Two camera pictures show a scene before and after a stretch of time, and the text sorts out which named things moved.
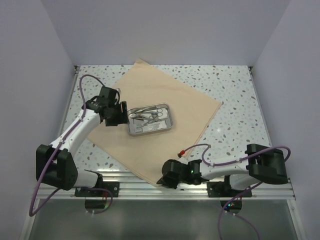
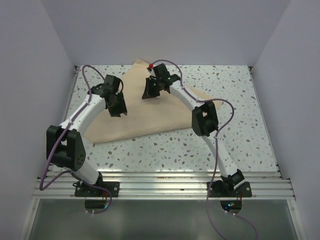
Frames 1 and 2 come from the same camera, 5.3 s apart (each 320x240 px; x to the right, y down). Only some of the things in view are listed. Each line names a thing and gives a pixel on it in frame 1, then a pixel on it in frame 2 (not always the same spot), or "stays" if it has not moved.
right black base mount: (224, 189) stays
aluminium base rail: (131, 189) stays
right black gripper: (166, 181) to (149, 93)
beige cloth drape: (192, 110) to (164, 114)
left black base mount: (114, 187) stays
